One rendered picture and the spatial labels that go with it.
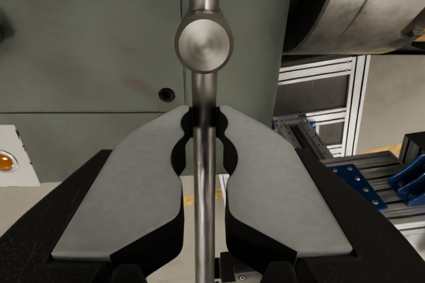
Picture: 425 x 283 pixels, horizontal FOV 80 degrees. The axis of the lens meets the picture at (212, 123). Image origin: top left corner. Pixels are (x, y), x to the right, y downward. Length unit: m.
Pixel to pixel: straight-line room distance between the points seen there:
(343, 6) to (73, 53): 0.24
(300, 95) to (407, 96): 0.81
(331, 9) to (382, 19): 0.06
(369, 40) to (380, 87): 1.58
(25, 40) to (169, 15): 0.12
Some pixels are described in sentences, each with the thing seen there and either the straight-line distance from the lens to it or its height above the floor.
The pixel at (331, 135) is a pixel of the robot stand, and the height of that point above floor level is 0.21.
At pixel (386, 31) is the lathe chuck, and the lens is 0.33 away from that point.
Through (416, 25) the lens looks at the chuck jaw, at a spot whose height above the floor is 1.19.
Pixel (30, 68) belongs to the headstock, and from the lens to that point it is 0.26.
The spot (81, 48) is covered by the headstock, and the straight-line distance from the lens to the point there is 0.24.
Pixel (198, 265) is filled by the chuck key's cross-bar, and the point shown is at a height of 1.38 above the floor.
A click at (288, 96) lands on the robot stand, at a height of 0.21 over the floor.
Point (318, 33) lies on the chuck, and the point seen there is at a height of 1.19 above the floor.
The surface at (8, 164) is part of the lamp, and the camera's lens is 0.33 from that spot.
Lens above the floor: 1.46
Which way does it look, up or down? 60 degrees down
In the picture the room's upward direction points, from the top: 177 degrees clockwise
